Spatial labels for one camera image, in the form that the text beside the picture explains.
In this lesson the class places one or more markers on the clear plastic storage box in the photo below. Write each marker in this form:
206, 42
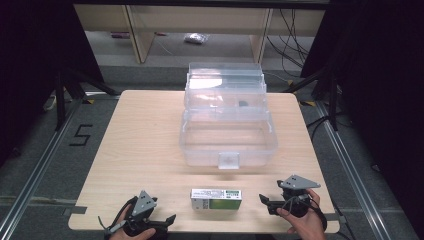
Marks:
230, 158

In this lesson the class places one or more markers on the black metal stand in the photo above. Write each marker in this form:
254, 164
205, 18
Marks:
60, 100
332, 100

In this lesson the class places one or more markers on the light wooden desk frame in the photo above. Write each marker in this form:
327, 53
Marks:
140, 40

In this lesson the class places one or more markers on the dark curtain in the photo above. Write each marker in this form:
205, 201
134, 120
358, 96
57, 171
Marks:
376, 66
36, 50

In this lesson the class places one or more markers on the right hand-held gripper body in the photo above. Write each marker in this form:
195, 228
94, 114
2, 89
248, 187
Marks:
296, 182

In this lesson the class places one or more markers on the aluminium floor rail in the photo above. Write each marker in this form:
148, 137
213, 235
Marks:
43, 160
350, 170

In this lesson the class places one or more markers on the yellow floor tape piece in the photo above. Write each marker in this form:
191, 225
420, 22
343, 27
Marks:
308, 103
88, 101

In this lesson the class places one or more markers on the person's right hand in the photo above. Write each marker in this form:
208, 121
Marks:
310, 226

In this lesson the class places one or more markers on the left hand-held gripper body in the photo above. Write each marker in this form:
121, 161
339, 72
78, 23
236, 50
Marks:
143, 203

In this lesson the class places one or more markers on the green and white carton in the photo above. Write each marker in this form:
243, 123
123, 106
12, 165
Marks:
216, 199

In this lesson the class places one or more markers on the crumpled clear plastic bag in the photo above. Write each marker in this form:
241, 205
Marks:
196, 38

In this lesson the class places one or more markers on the person's left hand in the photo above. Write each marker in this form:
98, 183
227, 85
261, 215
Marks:
117, 233

